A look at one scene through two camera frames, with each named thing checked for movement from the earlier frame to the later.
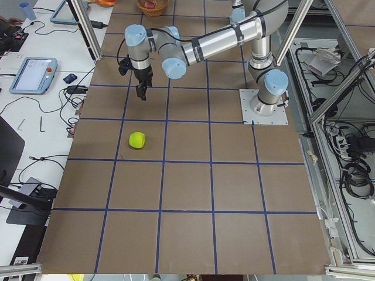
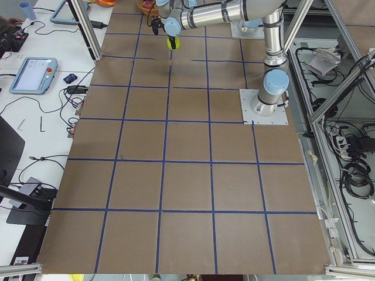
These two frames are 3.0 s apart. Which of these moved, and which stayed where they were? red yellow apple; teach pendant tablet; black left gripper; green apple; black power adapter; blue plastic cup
Moved: green apple; black left gripper
Stayed: black power adapter; blue plastic cup; red yellow apple; teach pendant tablet
